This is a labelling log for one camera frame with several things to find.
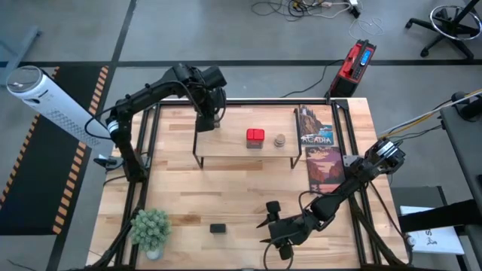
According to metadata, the wooden shelf with black legs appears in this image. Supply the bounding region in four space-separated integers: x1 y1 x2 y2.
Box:
192 106 303 169

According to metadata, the canyon sunset postcard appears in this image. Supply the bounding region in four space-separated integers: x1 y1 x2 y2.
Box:
305 145 349 196

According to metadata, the thin white cable loop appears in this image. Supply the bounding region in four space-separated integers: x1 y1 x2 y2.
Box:
348 17 386 41

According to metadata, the blue grey table leg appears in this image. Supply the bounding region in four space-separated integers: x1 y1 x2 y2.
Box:
0 24 44 87

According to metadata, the red cube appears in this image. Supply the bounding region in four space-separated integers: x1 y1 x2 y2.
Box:
246 128 265 150

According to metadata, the grey box beside table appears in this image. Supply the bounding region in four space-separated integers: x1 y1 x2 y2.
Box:
391 186 447 218

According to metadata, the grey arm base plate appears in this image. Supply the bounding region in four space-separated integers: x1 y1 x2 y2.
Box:
343 154 365 169

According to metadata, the black aluminium table frame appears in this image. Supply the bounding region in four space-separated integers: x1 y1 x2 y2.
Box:
86 98 410 270

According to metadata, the green potted plant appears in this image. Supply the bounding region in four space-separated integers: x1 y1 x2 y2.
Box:
130 209 173 261

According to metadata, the black mat with orange stripes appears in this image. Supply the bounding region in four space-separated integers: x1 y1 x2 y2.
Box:
0 65 110 236

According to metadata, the black bar beside table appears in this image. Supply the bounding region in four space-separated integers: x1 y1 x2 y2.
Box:
398 199 482 234

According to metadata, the black power cable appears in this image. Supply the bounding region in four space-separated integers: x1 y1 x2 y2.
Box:
280 62 340 99

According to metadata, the yellow and white cable bundle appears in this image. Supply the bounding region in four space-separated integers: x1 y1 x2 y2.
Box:
376 89 482 146

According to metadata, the black office chair base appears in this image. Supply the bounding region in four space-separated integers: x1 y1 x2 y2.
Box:
404 0 482 60

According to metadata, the white tower fan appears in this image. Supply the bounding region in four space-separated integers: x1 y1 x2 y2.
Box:
6 65 114 151

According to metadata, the tangle of floor cables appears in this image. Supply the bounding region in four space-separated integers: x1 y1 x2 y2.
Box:
250 0 362 22

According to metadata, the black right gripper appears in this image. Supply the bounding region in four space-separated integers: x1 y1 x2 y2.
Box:
256 201 319 261

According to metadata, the black arm base connector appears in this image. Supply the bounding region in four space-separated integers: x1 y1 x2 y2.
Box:
93 156 124 170

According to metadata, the red and black power station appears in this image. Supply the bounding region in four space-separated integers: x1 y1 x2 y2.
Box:
329 39 377 99

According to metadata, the black desk mount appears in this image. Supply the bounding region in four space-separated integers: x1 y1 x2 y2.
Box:
451 91 482 122

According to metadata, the dark grey desk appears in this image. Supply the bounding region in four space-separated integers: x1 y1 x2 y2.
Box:
438 103 482 212

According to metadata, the Acadia postcard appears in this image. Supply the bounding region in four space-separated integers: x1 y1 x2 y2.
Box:
298 105 336 148

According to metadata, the white paper sheet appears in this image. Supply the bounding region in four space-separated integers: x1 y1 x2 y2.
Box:
399 206 466 256

